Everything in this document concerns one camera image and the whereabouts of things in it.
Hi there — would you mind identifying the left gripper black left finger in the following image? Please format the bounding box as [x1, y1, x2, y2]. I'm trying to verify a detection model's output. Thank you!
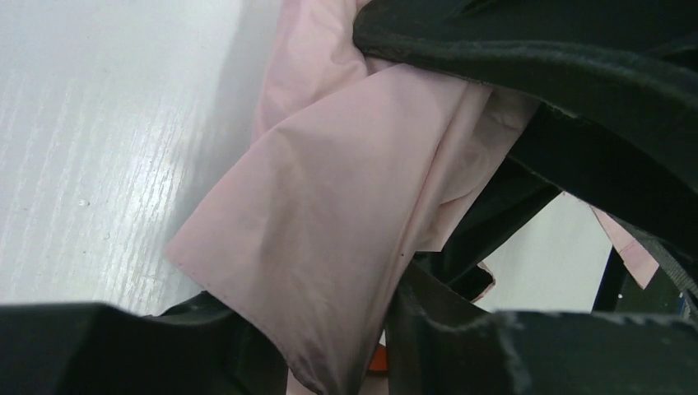
[1, 292, 288, 394]

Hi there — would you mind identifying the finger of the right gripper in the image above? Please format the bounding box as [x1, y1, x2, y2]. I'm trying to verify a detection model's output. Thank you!
[353, 1, 697, 189]

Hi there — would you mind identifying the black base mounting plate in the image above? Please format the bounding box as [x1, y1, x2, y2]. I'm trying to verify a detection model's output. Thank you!
[592, 248, 691, 318]

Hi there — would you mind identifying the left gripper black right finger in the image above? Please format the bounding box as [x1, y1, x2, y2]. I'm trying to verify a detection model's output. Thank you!
[386, 264, 697, 394]

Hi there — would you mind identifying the pink and black folding umbrella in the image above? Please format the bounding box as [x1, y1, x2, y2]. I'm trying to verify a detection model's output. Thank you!
[165, 0, 698, 395]

